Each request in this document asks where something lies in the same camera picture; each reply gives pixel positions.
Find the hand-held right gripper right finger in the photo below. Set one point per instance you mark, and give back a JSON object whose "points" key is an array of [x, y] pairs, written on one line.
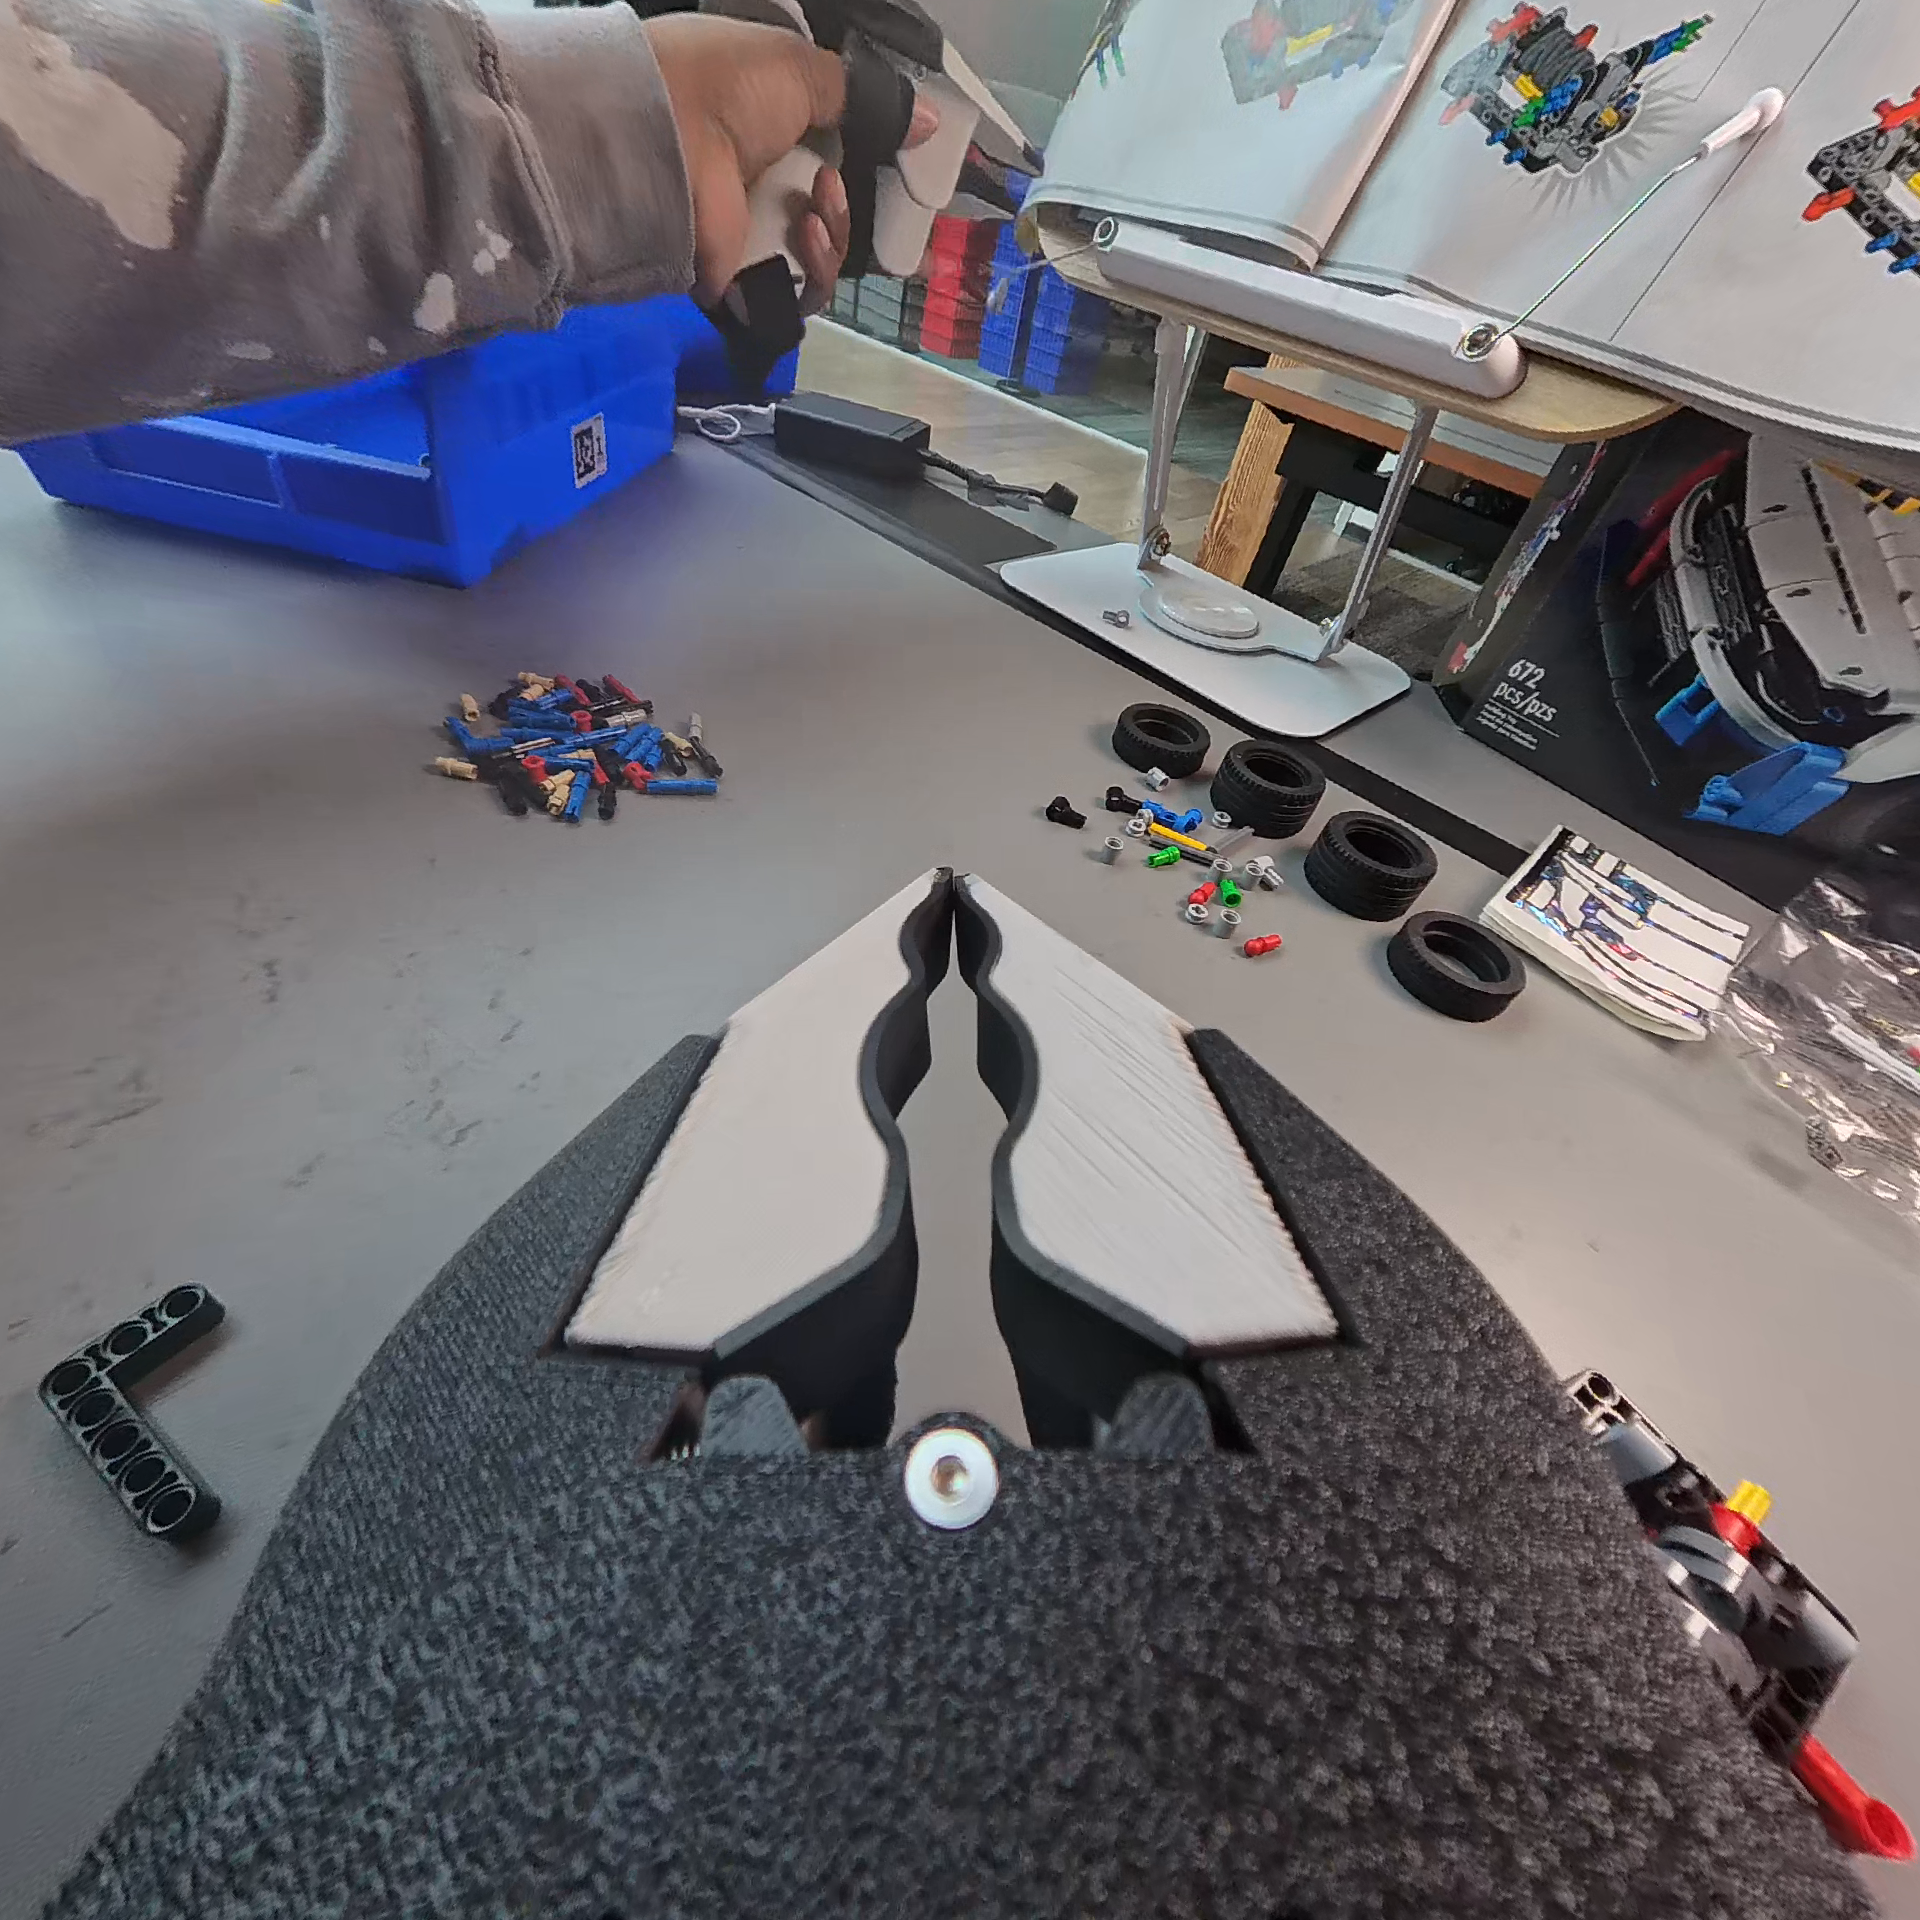
{"points": [[1155, 1201]]}

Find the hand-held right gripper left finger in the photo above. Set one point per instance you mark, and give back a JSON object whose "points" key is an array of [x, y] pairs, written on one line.
{"points": [[734, 1201]]}

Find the multicoloured lego assembly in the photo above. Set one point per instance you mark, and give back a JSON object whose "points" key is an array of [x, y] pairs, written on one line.
{"points": [[1755, 1620]]}

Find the white instruction booklet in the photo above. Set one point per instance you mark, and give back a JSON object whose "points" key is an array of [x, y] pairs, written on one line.
{"points": [[1651, 300]]}

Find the person's left forearm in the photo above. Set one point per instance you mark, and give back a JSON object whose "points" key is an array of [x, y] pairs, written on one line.
{"points": [[299, 181]]}

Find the grey desk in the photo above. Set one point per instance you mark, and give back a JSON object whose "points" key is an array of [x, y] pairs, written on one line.
{"points": [[374, 976]]}

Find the person's left hand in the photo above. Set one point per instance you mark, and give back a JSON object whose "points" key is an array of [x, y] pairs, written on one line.
{"points": [[719, 120]]}

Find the rack of red and blue bins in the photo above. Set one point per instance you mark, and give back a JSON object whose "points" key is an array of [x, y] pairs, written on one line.
{"points": [[1035, 325]]}

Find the black power adapter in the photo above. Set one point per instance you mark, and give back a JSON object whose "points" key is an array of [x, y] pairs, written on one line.
{"points": [[848, 433]]}

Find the scatter of mixed lego pieces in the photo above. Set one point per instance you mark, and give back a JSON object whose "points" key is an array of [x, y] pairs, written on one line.
{"points": [[1163, 859]]}

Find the black rubber toy tire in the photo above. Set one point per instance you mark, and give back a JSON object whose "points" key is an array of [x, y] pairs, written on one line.
{"points": [[1334, 880], [1237, 804], [1133, 752], [1419, 976]]}

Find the wooden side table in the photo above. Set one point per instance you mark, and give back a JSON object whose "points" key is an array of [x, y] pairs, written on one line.
{"points": [[1247, 496]]}

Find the pile of small lego pins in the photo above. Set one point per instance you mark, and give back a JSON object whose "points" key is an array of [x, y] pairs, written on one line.
{"points": [[579, 745]]}

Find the white book stand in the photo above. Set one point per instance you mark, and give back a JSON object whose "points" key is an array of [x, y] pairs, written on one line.
{"points": [[1274, 683]]}

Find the sticker sheet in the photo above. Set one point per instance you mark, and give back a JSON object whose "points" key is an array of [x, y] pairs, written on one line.
{"points": [[1620, 931]]}

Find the black L-shaped lego beam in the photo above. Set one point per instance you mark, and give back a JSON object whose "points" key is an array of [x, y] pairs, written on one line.
{"points": [[86, 1387]]}

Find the empty clear plastic bag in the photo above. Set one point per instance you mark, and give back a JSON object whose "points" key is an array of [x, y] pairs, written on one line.
{"points": [[1831, 1021]]}

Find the toy race car box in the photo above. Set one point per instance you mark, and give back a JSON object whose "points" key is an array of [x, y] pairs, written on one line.
{"points": [[1802, 676]]}

